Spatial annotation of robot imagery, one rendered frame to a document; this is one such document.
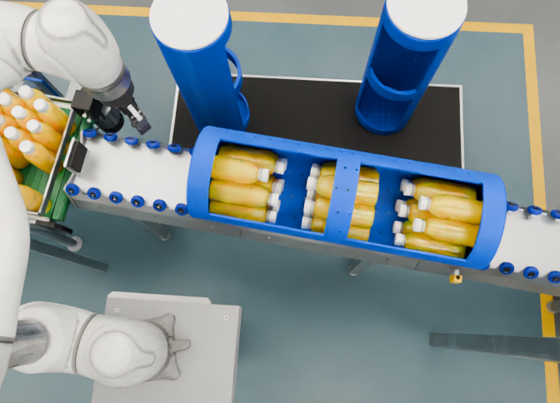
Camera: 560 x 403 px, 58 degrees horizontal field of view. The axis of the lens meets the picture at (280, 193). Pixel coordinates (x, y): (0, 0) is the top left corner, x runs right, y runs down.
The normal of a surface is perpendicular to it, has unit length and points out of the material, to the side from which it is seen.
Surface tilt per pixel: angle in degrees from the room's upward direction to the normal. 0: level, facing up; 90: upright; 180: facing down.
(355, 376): 0
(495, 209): 1
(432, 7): 0
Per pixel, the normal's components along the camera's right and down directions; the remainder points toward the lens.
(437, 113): -0.02, -0.25
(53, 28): -0.02, -0.03
